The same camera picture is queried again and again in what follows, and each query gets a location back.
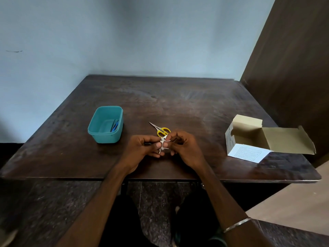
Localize teal plastic container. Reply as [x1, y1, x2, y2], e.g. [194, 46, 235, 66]
[87, 106, 124, 144]

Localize person's left hand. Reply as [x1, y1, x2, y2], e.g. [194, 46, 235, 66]
[116, 134, 170, 176]

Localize yellow handled scissors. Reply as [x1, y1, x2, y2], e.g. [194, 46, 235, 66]
[149, 121, 171, 138]

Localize person's right hand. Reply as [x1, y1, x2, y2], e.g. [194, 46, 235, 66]
[166, 130, 208, 172]

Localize white cardboard box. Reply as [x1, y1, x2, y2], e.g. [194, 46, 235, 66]
[225, 114, 316, 164]

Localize person's right forearm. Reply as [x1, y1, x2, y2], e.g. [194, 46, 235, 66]
[197, 164, 273, 247]

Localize beige board surface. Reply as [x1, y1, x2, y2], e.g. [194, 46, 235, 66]
[245, 161, 329, 236]

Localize brown wooden cabinet panel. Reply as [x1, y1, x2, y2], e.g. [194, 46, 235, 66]
[240, 0, 329, 167]

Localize silver bracelet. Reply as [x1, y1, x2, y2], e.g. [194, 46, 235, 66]
[223, 217, 252, 233]

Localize person's left forearm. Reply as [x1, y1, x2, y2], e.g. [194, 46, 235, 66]
[55, 166, 130, 247]

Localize black metal table frame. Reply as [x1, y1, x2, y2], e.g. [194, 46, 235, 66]
[120, 179, 205, 196]

